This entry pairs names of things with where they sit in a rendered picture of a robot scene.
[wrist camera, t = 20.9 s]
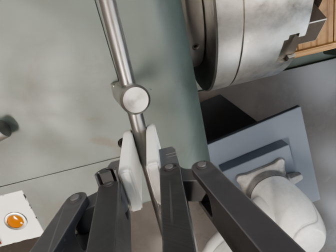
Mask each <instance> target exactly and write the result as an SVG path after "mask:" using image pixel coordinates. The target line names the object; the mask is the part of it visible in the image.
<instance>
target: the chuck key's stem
mask: <svg viewBox="0 0 336 252"><path fill-rule="evenodd" d="M110 85H111V89H112V95H113V97H114V99H115V100H116V101H117V102H118V104H119V105H120V106H121V107H122V108H123V109H124V110H125V111H126V112H127V113H129V114H131V115H139V114H142V113H143V112H145V111H146V110H147V109H148V107H149V105H150V101H151V98H150V94H149V92H148V91H147V89H146V88H144V87H143V86H141V85H138V84H135V83H129V84H126V85H124V86H123V87H121V85H120V81H117V82H113V83H111V84H110Z"/></svg>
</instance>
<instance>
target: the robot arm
mask: <svg viewBox="0 0 336 252"><path fill-rule="evenodd" d="M146 167H147V170H148V173H149V177H150V180H151V184H152V187H153V190H154V194H155V197H156V201H157V203H158V204H160V206H161V231H162V252H198V247H197V242H196V237H195V232H194V227H193V222H192V217H191V212H190V206H189V202H199V204H200V206H201V207H202V209H203V210H204V212H205V213H206V215H207V216H208V217H209V219H210V220H211V222H212V223H213V225H214V226H215V227H216V229H217V230H218V231H217V232H216V233H215V234H214V235H213V236H212V237H211V238H210V239H209V240H208V242H207V243H206V245H205V247H204V249H203V251H202V252H319V251H320V250H321V249H322V247H323V246H324V244H325V241H326V235H327V234H326V228H325V225H324V222H323V219H322V217H321V215H320V214H319V212H318V210H317V209H316V207H315V205H314V204H313V203H312V202H311V200H310V199H309V198H308V197H307V196H306V195H305V194H304V193H303V192H302V191H301V190H300V189H299V188H298V187H297V186H295V184H296V183H297V182H299V181H300V180H302V179H303V176H302V175H301V173H300V172H293V173H288V174H287V173H286V170H285V161H284V160H283V159H282V158H281V157H279V158H277V159H275V160H274V161H272V162H270V163H268V164H265V165H263V166H261V167H258V168H256V169H253V170H251V171H248V172H246V173H240V174H238V175H236V177H235V180H236V181H237V182H238V184H239V185H240V188H241V190H240V189H239V188H238V187H237V186H236V185H235V184H234V183H233V182H232V181H231V180H230V179H229V178H228V177H227V176H226V175H225V174H224V173H222V172H221V171H220V170H219V169H218V168H217V167H216V166H215V165H214V164H213V163H212V162H210V161H207V160H201V161H198V162H196V163H194V164H193V165H192V167H191V168H182V167H181V166H180V165H179V161H178V157H177V154H176V150H175V148H174V147H172V146H170V147H166V148H162V149H161V146H160V142H159V138H158V134H157V131H156V127H155V124H154V125H153V124H149V125H147V126H146ZM94 177H95V179H96V182H97V185H98V191H97V192H95V193H94V194H91V195H89V196H87V194H86V193H85V192H78V193H75V194H72V195H71V196H70V197H68V198H67V199H66V201H65V202H64V203H63V205H62V206H61V208H60V209H59V210H58V212H57V213H56V215H55V216H54V218H53V219H52V220H51V222H50V223H49V225H48V226H47V227H46V229H45V230H44V232H43V233H42V235H41V236H40V237H39V239H38V240H37V242H36V243H35V244H34V246H33V247H32V249H31V250H30V252H132V249H131V213H130V210H131V211H133V212H134V211H138V210H141V208H142V207H143V201H142V171H141V162H140V158H139V154H138V151H137V147H136V144H135V140H134V136H133V132H132V130H131V129H129V130H125V131H124V133H123V139H122V147H121V154H120V160H116V161H112V162H111V163H110V164H109V165H108V166H107V167H106V168H103V169H101V170H99V171H98V172H97V173H95V175H94ZM129 207H130V210H129ZM75 230H76V232H75Z"/></svg>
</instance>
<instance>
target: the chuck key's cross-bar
mask: <svg viewBox="0 0 336 252"><path fill-rule="evenodd" d="M98 1H99V5H100V8H101V12H102V16H103V20H104V24H105V28H106V32H107V36H108V40H109V44H110V47H111V51H112V55H113V59H114V63H115V67H116V71H117V75H118V79H119V83H120V87H123V86H125V85H127V84H136V82H135V77H134V73H133V69H132V65H131V61H130V56H129V52H128V48H127V44H126V40H125V35H124V31H123V27H122V23H121V19H120V14H119V10H118V6H117V2H116V0H98ZM127 114H128V118H129V122H130V126H131V129H132V133H133V137H134V141H135V145H136V148H137V152H138V156H139V160H140V163H141V167H142V170H143V174H144V177H145V181H146V184H147V188H148V191H149V195H150V198H151V202H152V205H153V209H154V212H155V216H156V219H157V223H158V226H159V230H160V233H161V237H162V219H161V205H160V204H159V203H157V199H156V196H155V193H154V189H153V186H152V182H151V179H150V176H149V172H148V169H147V139H146V129H147V128H146V124H145V119H144V115H143V113H141V114H137V115H134V114H129V113H127Z"/></svg>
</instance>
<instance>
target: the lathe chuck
mask: <svg viewBox="0 0 336 252"><path fill-rule="evenodd" d="M314 1H315V0H243V36H242V48H241V55H240V61H239V65H238V69H237V72H236V75H235V77H234V79H233V81H232V82H231V84H230V85H229V86H233V85H237V84H241V83H245V82H249V81H253V80H257V79H261V78H265V77H270V76H274V75H277V74H279V73H280V72H282V71H283V70H284V69H286V68H287V67H288V66H289V64H290V63H291V62H292V61H293V59H294V58H295V56H296V54H295V53H292V54H288V55H286V57H285V58H282V59H279V58H278V57H279V54H280V52H281V49H282V46H283V43H284V41H285V40H288V39H289V36H290V35H293V34H297V36H298V37H302V36H305V35H306V33H307V30H308V27H309V23H310V19H311V15H312V11H313V6H314ZM229 86H228V87H229Z"/></svg>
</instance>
